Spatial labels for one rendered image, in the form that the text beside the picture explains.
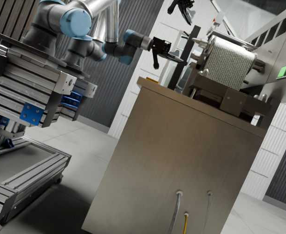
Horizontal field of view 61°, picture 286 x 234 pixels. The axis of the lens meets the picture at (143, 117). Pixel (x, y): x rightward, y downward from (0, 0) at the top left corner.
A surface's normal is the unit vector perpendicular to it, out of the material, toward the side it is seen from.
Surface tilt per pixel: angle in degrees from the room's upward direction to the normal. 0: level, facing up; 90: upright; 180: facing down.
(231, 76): 90
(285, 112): 90
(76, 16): 96
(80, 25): 97
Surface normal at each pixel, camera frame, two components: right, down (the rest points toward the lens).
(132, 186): -0.04, 0.04
